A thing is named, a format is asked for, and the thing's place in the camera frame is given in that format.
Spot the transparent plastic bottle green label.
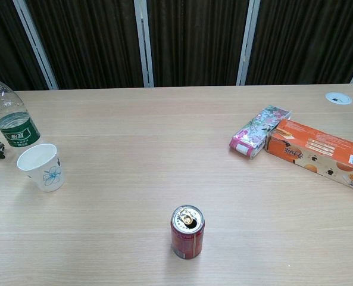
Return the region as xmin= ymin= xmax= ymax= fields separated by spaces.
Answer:
xmin=0 ymin=67 xmax=43 ymax=156

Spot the white paper cup blue flower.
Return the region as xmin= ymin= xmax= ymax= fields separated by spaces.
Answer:
xmin=16 ymin=143 xmax=66 ymax=193

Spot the black fabric partition panel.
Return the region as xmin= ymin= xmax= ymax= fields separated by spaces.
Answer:
xmin=0 ymin=0 xmax=60 ymax=92
xmin=133 ymin=0 xmax=260 ymax=88
xmin=236 ymin=0 xmax=353 ymax=86
xmin=14 ymin=0 xmax=155 ymax=89

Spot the orange biscuit box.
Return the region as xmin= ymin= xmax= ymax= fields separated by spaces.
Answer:
xmin=263 ymin=119 xmax=353 ymax=195

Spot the white cable grommet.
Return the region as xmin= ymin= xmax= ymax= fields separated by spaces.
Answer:
xmin=324 ymin=91 xmax=353 ymax=105

